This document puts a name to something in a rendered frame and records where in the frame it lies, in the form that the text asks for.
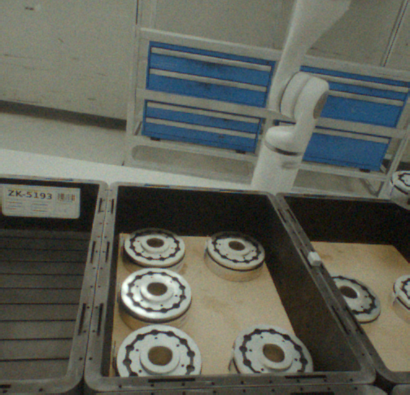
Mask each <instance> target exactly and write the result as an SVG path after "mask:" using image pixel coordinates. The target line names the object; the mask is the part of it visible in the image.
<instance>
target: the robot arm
mask: <svg viewBox="0 0 410 395"><path fill-rule="evenodd" d="M350 3H351V0H298V1H297V4H296V8H295V12H294V18H293V21H292V25H291V27H290V33H289V36H288V39H287V42H286V46H285V49H284V51H283V54H282V57H281V61H280V63H279V66H278V69H277V72H276V75H275V77H274V80H273V85H272V88H271V92H270V95H269V105H270V108H271V109H272V110H274V111H275V112H279V113H281V114H282V115H284V116H288V117H290V118H292V119H294V120H296V121H297V122H296V124H295V126H275V127H272V128H270V129H269V130H268V131H267V133H266V135H265V138H264V143H263V146H262V148H261V152H260V156H259V159H258V162H257V165H256V168H255V172H254V175H253V178H252V181H251V186H250V189H249V190H253V191H267V192H270V193H272V194H273V195H276V193H278V192H290V190H291V187H292V185H293V183H294V179H295V177H296V174H297V172H298V169H299V166H300V163H301V160H302V159H303V154H304V152H305V150H306V147H307V145H308V142H309V140H310V138H311V136H312V133H313V130H314V128H315V126H316V123H317V121H318V119H319V116H320V114H321V112H322V109H323V107H324V106H325V103H326V99H327V97H328V93H329V85H328V83H327V82H326V81H324V80H322V79H320V78H317V77H314V76H311V75H308V74H306V73H304V72H300V71H299V67H300V64H301V63H302V60H303V57H304V56H305V54H306V52H307V51H308V49H309V48H310V46H311V45H312V44H313V43H314V42H315V41H316V40H317V39H318V38H319V37H320V36H321V35H322V34H323V33H324V32H325V31H327V30H328V29H329V28H330V27H331V26H332V25H333V24H334V23H335V22H336V21H337V20H338V19H339V18H340V17H341V16H342V15H343V14H344V13H345V11H346V10H347V8H348V7H349V5H350Z"/></svg>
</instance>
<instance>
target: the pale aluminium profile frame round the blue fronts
mask: <svg viewBox="0 0 410 395"><path fill-rule="evenodd" d="M142 1H143V0H134V4H133V32H132V46H131V60H130V74H129V101H128V114H127V127H126V141H125V154H124V167H130V168H136V169H147V170H152V171H158V172H164V173H174V174H180V175H185V176H191V177H196V178H207V179H213V180H219V181H224V182H235V183H241V184H246V185H250V184H251V181H252V178H253V175H254V172H255V168H256V165H257V162H258V159H259V156H260V152H261V148H262V146H263V143H264V138H265V135H266V133H267V131H268V130H269V129H270V128H272V127H274V125H273V119H275V120H281V121H291V122H297V121H296V120H294V119H292V118H290V117H288V116H284V115H282V114H281V113H279V112H275V111H274V110H272V109H271V108H270V105H268V108H258V107H253V106H247V105H242V104H237V103H227V102H222V101H217V100H211V99H202V98H196V97H191V96H186V95H180V94H170V93H165V92H160V91H155V90H145V87H144V89H140V88H137V73H138V60H141V61H146V65H147V55H148V45H149V41H151V40H148V45H147V55H139V49H140V38H139V32H140V28H141V24H142ZM297 1H298V0H294V1H293V5H292V8H291V13H290V18H289V22H288V26H287V30H286V35H285V40H284V43H283V47H282V50H281V52H282V54H283V51H284V49H285V46H286V42H287V39H288V36H289V33H290V27H291V25H292V21H293V18H294V12H295V8H296V4H297ZM157 4H158V0H151V3H150V23H149V29H155V24H156V14H157ZM281 5H282V0H276V2H275V7H274V10H273V17H272V21H271V25H270V29H269V33H268V40H267V44H266V48H269V49H272V48H273V41H274V37H275V33H276V29H277V22H278V19H279V15H280V11H281ZM409 5H410V0H403V1H402V3H401V6H400V9H399V12H398V15H397V17H396V20H395V23H394V26H393V29H392V31H391V33H390V37H389V40H388V42H387V44H386V49H385V51H384V53H383V56H382V60H381V63H380V64H379V66H382V67H387V64H388V62H389V59H390V56H391V53H392V51H393V49H394V46H395V43H396V40H397V37H398V36H399V31H400V29H401V27H402V24H403V21H404V18H405V16H406V14H407V11H408V8H409ZM135 29H137V37H135ZM136 98H140V99H143V106H142V109H141V111H140V112H139V113H138V115H137V116H136V115H135V107H136ZM144 99H150V100H155V101H161V102H166V103H176V104H181V105H187V106H192V107H198V108H207V109H213V110H218V111H223V112H233V113H238V114H244V115H249V116H259V117H264V118H266V120H265V123H262V125H261V129H262V130H263V133H262V134H260V135H259V138H258V142H257V146H256V149H255V154H253V152H250V151H240V150H236V151H230V150H225V149H219V148H214V147H204V146H198V145H193V144H187V143H177V142H171V141H166V140H160V138H155V137H150V138H146V136H144V135H142V117H143V107H144ZM316 125H318V126H323V127H329V128H334V129H344V130H350V131H355V132H361V133H366V134H376V135H382V136H387V137H393V138H399V141H398V142H397V144H396V147H395V150H394V152H393V155H391V154H385V157H384V158H385V159H390V162H389V164H388V166H387V169H386V168H385V167H384V166H383V165H381V167H380V169H379V171H377V172H372V171H370V170H369V169H360V168H354V167H351V169H350V167H349V166H344V167H338V166H333V165H323V164H317V163H312V162H306V161H301V163H300V166H299V169H306V170H311V171H317V172H323V173H333V174H339V175H345V176H350V177H356V178H358V179H359V180H360V182H361V183H362V184H363V186H364V188H365V189H366V191H367V192H368V193H369V195H366V194H361V193H355V192H349V191H339V190H334V189H328V188H322V187H312V186H306V185H300V184H294V183H293V185H292V187H291V190H290V191H296V192H301V193H307V194H314V195H338V196H350V197H363V198H375V199H384V197H385V195H386V188H387V185H388V183H389V181H390V178H391V176H393V174H394V173H395V170H396V169H397V166H398V164H399V161H400V159H401V157H402V155H403V152H404V149H405V147H406V146H407V143H408V140H409V138H410V113H409V115H408V119H407V120H406V123H405V125H404V128H403V129H396V128H391V127H385V126H380V125H370V124H364V123H359V122H353V121H343V120H337V119H332V118H326V117H321V116H319V119H318V121H317V123H316ZM140 126H141V128H140ZM139 128H140V130H139ZM138 130H139V132H138ZM137 132H138V134H137ZM136 134H137V136H136ZM140 145H144V146H149V147H160V148H165V149H171V150H176V151H187V152H192V153H198V154H204V155H209V156H219V157H224V158H230V159H236V160H246V161H247V163H248V168H249V173H250V174H249V175H248V176H246V177H245V176H240V175H234V174H228V173H218V172H212V171H206V170H201V169H191V168H185V167H180V166H174V165H164V164H158V163H152V162H146V161H141V160H137V159H136V158H135V155H136V154H137V150H138V148H139V146H140ZM369 179H372V180H378V181H381V184H380V186H379V188H378V190H376V188H375V187H374V186H373V184H372V183H371V182H370V181H369Z"/></svg>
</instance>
